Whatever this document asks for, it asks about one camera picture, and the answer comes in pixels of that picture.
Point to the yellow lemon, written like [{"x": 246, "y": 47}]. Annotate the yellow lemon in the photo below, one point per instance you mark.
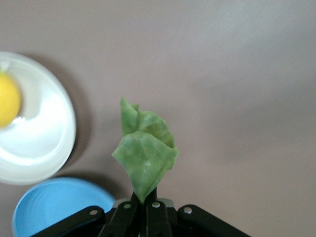
[{"x": 8, "y": 101}]

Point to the white round plate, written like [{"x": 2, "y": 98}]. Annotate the white round plate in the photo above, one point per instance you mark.
[{"x": 42, "y": 138}]

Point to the green lettuce leaf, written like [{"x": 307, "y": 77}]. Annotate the green lettuce leaf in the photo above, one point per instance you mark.
[{"x": 145, "y": 158}]

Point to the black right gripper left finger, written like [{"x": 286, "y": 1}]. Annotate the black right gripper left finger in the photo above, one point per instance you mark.
[{"x": 118, "y": 222}]

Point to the blue round plate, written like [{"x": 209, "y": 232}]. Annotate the blue round plate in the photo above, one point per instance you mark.
[{"x": 56, "y": 200}]

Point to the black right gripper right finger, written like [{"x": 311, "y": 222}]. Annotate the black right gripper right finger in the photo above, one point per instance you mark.
[{"x": 160, "y": 222}]

